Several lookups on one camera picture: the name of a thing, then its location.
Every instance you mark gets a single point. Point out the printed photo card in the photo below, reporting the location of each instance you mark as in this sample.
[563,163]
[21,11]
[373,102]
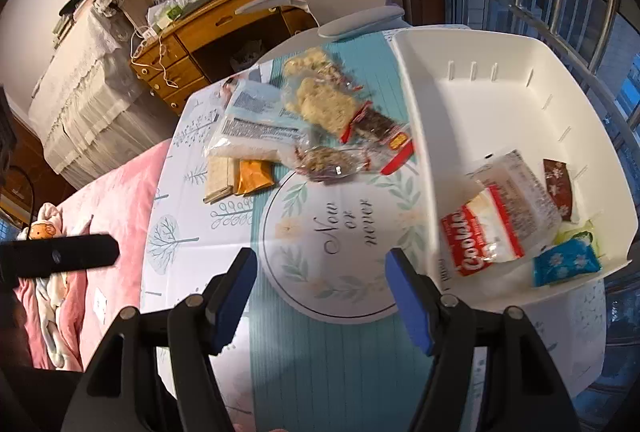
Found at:
[235,85]

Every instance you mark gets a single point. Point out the large rice cracker packet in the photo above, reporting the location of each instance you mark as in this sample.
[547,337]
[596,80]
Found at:
[322,105]

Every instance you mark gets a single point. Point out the green snack packet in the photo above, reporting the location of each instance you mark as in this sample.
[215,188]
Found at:
[575,232]

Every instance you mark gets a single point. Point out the red nut bar packet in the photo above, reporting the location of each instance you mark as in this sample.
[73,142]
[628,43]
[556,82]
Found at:
[380,132]

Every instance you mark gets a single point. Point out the pink blanket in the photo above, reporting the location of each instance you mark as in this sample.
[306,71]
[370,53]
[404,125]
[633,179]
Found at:
[125,192]

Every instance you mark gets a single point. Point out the orange snack packet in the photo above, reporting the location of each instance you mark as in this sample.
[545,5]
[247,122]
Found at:
[255,177]

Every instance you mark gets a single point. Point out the small rice cracker packet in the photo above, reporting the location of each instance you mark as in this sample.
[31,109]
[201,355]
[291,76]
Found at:
[312,60]

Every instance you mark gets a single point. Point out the clear nut bar packet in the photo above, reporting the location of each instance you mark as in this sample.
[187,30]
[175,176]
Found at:
[330,165]

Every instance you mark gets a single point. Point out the blue snack packet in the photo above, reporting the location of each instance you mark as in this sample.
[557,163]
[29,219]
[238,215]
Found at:
[567,264]

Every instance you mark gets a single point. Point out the clear cookie packet red label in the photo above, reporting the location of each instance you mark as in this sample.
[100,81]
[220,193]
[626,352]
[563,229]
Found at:
[505,212]

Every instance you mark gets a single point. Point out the beige wafer packet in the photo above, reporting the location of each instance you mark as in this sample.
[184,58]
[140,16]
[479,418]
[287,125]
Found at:
[220,179]

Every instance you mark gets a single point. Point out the silver snack bag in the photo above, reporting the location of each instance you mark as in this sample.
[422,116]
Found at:
[252,100]

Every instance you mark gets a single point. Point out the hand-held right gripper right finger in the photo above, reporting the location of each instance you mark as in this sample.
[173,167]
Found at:
[410,302]

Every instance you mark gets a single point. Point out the tree print tablecloth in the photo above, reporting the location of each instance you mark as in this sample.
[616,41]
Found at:
[310,362]

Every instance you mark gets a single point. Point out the white plastic storage box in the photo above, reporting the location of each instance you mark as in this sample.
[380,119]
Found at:
[475,112]

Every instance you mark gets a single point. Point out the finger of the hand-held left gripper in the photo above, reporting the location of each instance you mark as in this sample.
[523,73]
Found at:
[60,256]

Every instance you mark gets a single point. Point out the wooden desk with drawers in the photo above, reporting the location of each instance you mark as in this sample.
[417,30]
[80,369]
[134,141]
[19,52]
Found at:
[210,25]

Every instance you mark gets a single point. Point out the white lace cover cloth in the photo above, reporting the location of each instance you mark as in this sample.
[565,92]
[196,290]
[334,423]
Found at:
[85,102]

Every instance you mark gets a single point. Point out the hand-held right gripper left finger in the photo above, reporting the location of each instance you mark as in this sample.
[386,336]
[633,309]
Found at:
[232,302]

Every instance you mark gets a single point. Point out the brown chocolate packet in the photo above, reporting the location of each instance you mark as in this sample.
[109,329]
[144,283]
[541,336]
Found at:
[559,187]

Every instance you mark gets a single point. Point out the white blanket label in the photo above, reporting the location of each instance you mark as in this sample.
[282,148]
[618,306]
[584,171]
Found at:
[101,306]

